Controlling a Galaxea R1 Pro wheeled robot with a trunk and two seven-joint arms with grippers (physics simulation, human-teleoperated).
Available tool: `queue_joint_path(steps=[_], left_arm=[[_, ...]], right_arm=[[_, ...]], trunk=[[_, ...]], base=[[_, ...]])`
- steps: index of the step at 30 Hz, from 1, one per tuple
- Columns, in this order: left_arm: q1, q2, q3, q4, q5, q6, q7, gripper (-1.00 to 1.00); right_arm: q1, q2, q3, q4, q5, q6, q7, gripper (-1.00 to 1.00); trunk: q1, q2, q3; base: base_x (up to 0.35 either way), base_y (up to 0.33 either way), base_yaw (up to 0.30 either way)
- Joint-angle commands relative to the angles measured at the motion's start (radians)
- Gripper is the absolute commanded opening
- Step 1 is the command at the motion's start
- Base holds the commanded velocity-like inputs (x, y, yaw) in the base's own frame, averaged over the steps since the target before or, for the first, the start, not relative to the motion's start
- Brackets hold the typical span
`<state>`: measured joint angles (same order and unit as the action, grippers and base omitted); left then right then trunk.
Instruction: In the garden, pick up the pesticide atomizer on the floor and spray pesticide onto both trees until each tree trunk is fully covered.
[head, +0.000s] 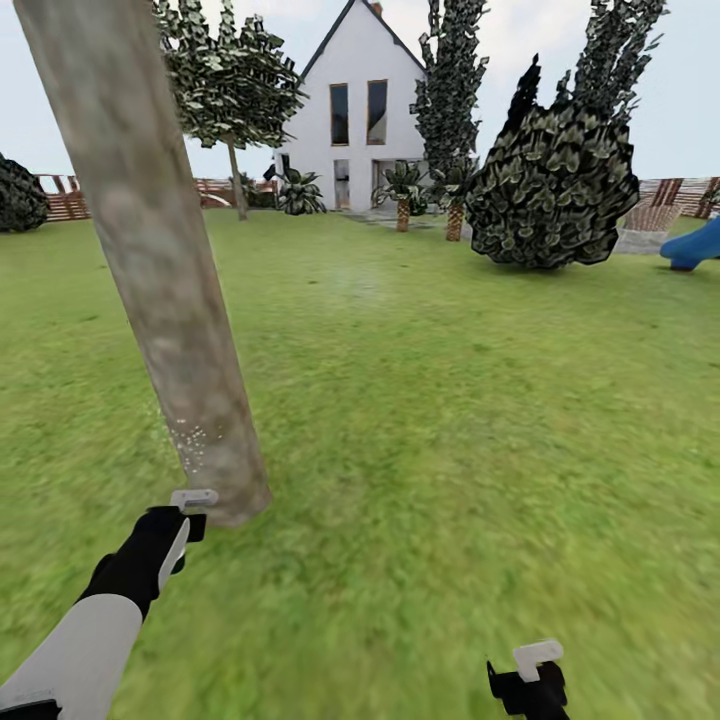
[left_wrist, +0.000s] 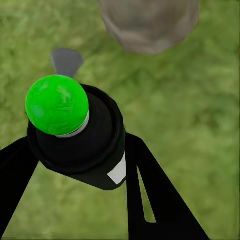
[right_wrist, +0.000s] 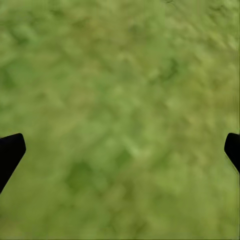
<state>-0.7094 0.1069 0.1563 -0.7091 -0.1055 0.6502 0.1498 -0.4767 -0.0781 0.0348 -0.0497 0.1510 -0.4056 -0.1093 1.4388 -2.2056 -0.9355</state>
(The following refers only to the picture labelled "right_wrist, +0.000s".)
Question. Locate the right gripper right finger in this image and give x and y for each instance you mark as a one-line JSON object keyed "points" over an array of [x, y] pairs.
{"points": [[232, 149]]}

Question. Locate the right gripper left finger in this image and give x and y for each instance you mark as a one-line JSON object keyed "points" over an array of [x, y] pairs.
{"points": [[12, 149]]}

